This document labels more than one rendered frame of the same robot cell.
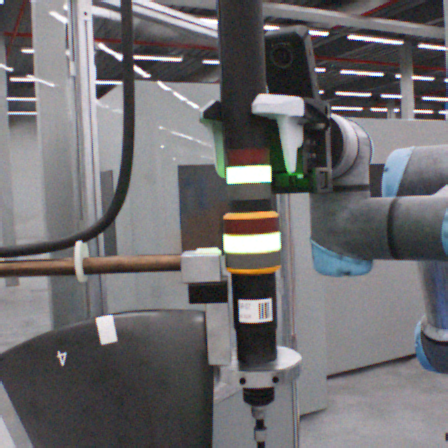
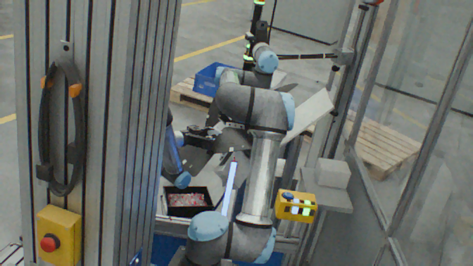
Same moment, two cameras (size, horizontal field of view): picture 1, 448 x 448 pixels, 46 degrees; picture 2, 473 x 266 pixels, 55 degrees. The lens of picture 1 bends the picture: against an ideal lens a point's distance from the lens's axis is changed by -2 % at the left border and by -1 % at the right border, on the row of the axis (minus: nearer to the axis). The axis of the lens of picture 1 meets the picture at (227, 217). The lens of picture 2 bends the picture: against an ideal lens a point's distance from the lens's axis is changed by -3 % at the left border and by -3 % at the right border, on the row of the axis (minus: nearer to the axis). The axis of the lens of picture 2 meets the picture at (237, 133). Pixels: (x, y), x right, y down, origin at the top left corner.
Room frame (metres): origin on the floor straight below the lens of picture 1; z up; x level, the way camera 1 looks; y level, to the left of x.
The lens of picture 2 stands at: (1.95, -1.31, 2.13)
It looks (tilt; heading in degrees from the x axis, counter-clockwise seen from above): 26 degrees down; 139
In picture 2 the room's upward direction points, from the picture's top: 11 degrees clockwise
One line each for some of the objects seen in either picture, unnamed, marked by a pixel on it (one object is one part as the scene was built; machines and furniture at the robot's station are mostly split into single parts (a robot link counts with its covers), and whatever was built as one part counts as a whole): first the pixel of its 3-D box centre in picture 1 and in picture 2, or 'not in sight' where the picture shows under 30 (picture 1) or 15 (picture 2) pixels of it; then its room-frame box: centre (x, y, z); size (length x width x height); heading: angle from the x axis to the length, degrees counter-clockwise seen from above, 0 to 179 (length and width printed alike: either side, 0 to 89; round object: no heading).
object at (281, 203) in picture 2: not in sight; (295, 207); (0.88, 0.01, 1.02); 0.16 x 0.10 x 0.11; 54
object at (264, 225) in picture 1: (251, 224); not in sight; (0.42, -0.02, 1.54); 0.04 x 0.04 x 0.01
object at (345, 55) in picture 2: not in sight; (343, 56); (0.43, 0.61, 1.52); 0.10 x 0.07 x 0.09; 89
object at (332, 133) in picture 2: not in sight; (326, 154); (0.44, 0.70, 0.90); 0.08 x 0.06 x 1.80; 179
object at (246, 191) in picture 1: (249, 191); not in sight; (0.42, -0.02, 1.57); 0.03 x 0.03 x 0.01
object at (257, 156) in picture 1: (248, 158); not in sight; (0.42, -0.02, 1.60); 0.03 x 0.03 x 0.01
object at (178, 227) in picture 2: not in sight; (197, 230); (0.65, -0.31, 0.82); 0.90 x 0.04 x 0.08; 54
